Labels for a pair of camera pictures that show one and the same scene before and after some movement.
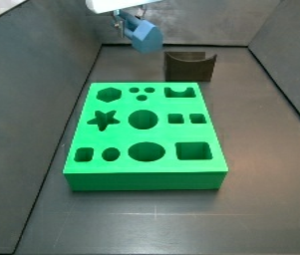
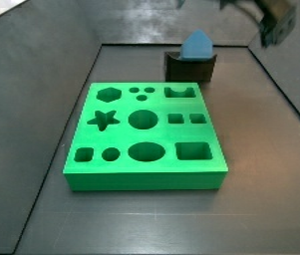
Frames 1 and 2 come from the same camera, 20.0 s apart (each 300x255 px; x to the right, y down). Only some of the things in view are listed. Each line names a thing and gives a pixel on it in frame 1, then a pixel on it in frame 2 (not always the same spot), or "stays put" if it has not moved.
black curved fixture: (188, 66) stays put
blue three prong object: (146, 34) → (196, 46)
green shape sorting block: (147, 136) stays put
